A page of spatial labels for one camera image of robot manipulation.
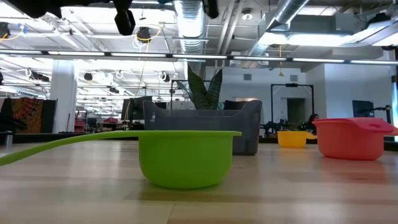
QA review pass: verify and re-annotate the yellow measuring cup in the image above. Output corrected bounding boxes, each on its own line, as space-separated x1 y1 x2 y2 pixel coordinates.
277 130 317 149

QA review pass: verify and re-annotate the green measuring cup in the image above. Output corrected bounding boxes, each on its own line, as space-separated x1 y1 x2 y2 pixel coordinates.
0 129 243 190

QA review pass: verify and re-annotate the red measuring cup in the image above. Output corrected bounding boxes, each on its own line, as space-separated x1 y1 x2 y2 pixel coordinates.
312 117 398 137

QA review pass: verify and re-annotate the smoky grey plastic basket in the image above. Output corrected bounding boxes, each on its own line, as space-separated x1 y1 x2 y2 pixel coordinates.
142 100 262 156

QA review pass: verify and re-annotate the long ceiling light bar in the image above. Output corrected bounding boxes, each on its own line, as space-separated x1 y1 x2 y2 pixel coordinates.
0 49 398 65

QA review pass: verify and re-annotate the green artificial plant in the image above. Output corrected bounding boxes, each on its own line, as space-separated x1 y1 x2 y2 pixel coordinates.
185 64 223 110

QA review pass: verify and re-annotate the black desk monitor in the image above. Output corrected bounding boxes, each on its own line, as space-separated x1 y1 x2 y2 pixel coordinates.
121 96 153 130

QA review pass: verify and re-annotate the white pillar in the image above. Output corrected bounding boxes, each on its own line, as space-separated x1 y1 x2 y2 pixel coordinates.
49 59 78 134

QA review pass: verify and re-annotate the person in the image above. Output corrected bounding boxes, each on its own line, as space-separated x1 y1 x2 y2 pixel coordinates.
306 113 320 131

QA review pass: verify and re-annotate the black ceiling cable reel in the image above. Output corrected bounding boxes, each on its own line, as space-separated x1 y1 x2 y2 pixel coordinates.
136 26 152 44

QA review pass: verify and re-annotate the silver ribbed ventilation duct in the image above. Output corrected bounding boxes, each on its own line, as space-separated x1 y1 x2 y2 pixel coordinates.
173 0 208 75

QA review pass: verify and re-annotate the silver smooth ventilation duct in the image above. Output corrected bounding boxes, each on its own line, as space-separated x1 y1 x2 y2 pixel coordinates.
248 0 308 58

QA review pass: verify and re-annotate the black gantry frame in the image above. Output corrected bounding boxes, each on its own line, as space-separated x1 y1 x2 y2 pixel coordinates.
270 83 315 125

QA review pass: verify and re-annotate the orange patterned wall tapestry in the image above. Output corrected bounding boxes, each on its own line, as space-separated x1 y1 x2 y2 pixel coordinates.
0 98 44 134

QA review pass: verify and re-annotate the dark wall monitor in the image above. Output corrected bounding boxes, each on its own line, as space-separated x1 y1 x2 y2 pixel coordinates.
352 100 375 118

